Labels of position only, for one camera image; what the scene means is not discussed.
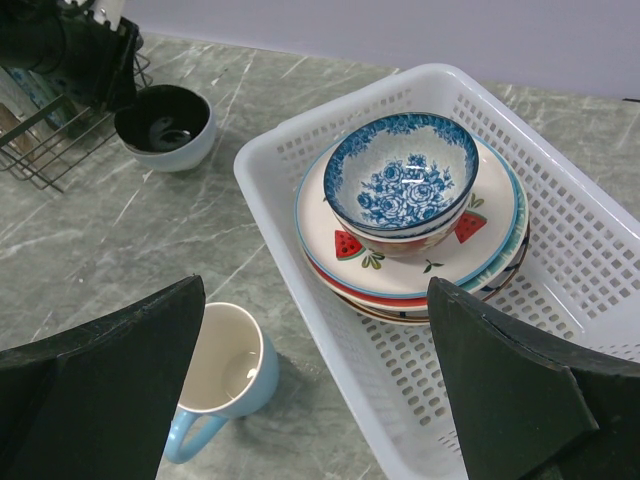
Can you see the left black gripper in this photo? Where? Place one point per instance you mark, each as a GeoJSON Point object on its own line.
{"type": "Point", "coordinates": [85, 48]}

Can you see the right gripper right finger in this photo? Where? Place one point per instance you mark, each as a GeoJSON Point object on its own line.
{"type": "Point", "coordinates": [527, 404]}

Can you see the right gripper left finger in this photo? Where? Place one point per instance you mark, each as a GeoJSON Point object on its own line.
{"type": "Point", "coordinates": [96, 401]}

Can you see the dark striped bottom bowl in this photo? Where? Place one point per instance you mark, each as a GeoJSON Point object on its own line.
{"type": "Point", "coordinates": [163, 98]}

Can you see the white light blue bowl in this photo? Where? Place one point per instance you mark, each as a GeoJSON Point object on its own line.
{"type": "Point", "coordinates": [185, 155]}

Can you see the blue striped white plate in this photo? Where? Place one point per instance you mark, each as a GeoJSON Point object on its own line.
{"type": "Point", "coordinates": [489, 290]}

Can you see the white watermelon pattern plate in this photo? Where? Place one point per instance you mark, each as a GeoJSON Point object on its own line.
{"type": "Point", "coordinates": [497, 187]}

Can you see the white top bowl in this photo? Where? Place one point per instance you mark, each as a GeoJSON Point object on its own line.
{"type": "Point", "coordinates": [401, 247]}

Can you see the red rimmed bottom plate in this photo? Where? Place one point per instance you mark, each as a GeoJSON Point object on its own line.
{"type": "Point", "coordinates": [400, 284]}

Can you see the white plastic perforated bin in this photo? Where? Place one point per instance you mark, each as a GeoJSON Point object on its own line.
{"type": "Point", "coordinates": [579, 280]}

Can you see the teal patterned plate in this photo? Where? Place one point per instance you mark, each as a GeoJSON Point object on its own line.
{"type": "Point", "coordinates": [39, 92]}

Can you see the light blue mug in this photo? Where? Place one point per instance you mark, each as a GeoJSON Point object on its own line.
{"type": "Point", "coordinates": [234, 372]}

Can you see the black wire dish rack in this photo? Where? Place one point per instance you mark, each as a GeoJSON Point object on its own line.
{"type": "Point", "coordinates": [32, 151]}

